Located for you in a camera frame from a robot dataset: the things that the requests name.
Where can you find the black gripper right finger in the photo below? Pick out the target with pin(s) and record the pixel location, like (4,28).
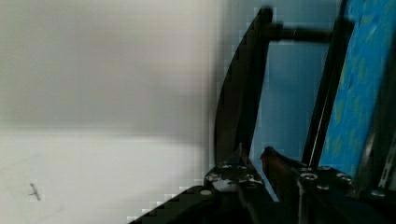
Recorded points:
(324,195)

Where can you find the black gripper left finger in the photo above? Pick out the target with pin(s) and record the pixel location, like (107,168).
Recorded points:
(233,193)

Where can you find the black oven door handle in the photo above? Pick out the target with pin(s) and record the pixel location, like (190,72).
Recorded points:
(241,90)

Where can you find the black toaster oven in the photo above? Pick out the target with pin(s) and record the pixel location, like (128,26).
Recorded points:
(294,70)

